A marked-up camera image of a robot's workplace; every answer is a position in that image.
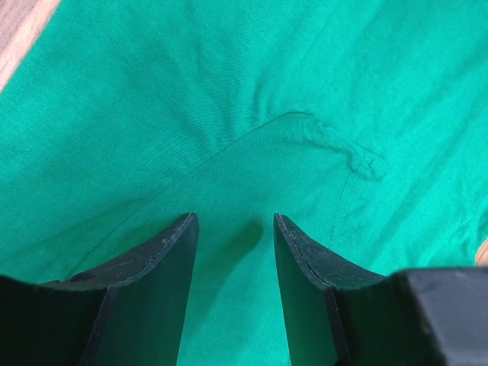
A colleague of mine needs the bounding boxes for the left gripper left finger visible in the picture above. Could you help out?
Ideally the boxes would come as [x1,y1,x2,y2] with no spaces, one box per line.
[1,213,199,365]

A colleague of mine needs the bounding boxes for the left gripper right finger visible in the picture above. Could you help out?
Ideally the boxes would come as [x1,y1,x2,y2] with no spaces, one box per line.
[274,214,487,365]

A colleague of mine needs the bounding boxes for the green t shirt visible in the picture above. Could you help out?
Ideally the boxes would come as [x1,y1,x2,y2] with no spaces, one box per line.
[1,1,487,365]

